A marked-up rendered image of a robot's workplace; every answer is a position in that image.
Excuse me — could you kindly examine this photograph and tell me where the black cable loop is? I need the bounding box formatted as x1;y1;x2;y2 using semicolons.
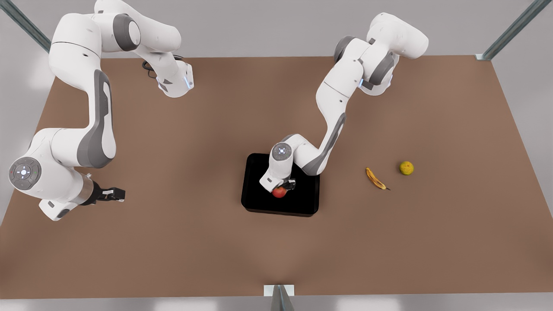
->
142;54;184;81

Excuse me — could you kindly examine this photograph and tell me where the black rectangular tray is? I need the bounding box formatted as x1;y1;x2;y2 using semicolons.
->
241;153;321;217

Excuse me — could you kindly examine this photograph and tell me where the silver frame post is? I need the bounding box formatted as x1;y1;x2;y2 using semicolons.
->
475;0;553;61
264;284;295;311
0;0;52;54

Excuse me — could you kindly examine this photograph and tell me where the yellow banana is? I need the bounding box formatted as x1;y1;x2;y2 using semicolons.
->
365;167;391;191

